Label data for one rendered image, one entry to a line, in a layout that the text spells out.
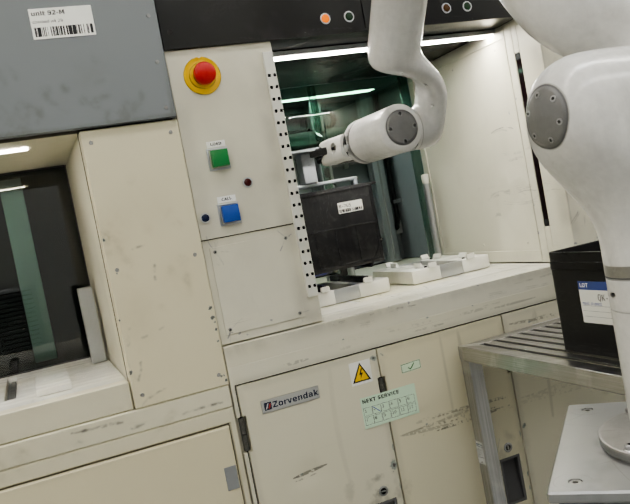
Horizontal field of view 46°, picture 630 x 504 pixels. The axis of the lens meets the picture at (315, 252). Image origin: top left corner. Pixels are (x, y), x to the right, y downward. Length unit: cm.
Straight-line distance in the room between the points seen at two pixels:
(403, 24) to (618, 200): 55
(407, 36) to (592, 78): 52
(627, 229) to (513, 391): 86
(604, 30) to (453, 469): 95
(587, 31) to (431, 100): 48
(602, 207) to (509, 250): 101
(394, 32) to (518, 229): 70
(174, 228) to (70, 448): 40
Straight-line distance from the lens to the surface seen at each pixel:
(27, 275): 174
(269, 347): 137
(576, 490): 80
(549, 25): 92
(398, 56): 125
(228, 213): 133
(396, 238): 241
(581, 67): 78
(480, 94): 183
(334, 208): 162
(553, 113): 77
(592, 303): 127
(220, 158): 134
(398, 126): 129
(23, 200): 175
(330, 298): 162
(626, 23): 91
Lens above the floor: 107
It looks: 3 degrees down
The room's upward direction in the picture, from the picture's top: 11 degrees counter-clockwise
